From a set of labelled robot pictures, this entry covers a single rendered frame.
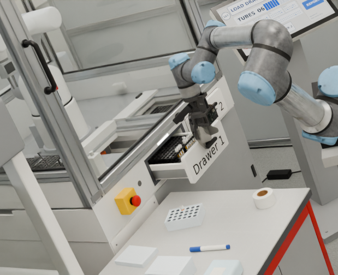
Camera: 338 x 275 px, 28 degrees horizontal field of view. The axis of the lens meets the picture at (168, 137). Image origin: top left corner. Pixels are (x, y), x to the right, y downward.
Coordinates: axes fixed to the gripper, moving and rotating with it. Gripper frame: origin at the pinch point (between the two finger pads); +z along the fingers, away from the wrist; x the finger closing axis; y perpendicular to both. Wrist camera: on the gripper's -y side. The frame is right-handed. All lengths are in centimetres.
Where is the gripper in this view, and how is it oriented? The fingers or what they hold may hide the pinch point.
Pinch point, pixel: (206, 143)
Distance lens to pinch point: 254.1
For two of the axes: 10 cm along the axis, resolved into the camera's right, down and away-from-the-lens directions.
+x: 4.9, -5.0, 7.1
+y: 7.9, -0.7, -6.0
